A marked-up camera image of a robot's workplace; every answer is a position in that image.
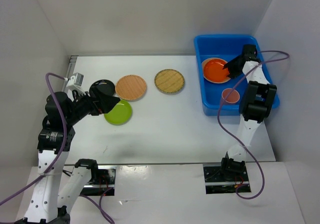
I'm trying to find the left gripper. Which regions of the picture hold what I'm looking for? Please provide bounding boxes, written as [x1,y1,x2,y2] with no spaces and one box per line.
[65,85,121,125]

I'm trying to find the beige round plate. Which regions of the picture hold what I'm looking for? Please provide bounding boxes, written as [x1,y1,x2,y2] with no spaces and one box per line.
[201,57,232,85]

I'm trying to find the orange round plate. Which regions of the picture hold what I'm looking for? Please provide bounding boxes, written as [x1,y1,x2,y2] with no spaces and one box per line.
[202,58,231,83]

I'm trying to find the pink plastic cup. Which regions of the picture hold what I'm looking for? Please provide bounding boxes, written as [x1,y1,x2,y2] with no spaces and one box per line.
[220,88,240,105]

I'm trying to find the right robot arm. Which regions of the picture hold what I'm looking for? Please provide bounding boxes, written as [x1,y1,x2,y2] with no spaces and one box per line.
[219,44,277,181]

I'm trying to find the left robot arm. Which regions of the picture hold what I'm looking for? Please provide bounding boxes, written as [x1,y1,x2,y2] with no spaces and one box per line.
[17,91,120,224]

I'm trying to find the blue plastic bin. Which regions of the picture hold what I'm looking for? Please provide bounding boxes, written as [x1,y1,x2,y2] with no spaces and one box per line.
[193,34,280,117]

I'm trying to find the black round plate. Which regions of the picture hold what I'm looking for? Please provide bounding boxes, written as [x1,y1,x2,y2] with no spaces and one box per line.
[89,79,115,97]

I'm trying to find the green round plate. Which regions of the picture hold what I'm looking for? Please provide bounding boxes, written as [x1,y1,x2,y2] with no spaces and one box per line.
[104,100,133,126]

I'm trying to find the light brown woven plate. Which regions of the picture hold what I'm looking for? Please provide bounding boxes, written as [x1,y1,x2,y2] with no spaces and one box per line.
[115,74,147,101]

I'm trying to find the bamboo pattern round plate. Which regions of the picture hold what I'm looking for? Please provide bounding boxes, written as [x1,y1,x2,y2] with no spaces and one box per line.
[154,69,185,95]

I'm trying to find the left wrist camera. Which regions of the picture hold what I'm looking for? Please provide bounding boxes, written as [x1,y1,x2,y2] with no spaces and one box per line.
[66,72,84,92]

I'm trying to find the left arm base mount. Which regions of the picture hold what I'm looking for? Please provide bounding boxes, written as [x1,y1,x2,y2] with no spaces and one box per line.
[80,165,117,197]

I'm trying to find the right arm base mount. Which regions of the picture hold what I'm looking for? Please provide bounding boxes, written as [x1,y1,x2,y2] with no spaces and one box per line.
[203,165,251,195]

